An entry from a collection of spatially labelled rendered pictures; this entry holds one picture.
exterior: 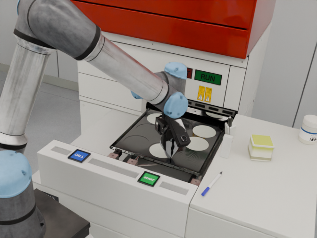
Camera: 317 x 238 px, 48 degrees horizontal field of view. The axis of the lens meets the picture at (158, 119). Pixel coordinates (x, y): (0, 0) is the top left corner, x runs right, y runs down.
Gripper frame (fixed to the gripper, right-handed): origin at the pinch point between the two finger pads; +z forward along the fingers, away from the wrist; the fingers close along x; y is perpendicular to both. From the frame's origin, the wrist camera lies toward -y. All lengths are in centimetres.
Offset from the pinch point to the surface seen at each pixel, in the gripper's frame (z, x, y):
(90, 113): 16, 6, 69
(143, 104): 1.6, -11.4, 43.3
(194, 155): 1.4, -9.6, -1.9
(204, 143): 1.3, -18.0, 3.5
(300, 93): 40, -174, 76
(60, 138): 91, -2, 166
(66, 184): 5.0, 37.7, 6.5
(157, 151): 1.2, 2.1, 6.4
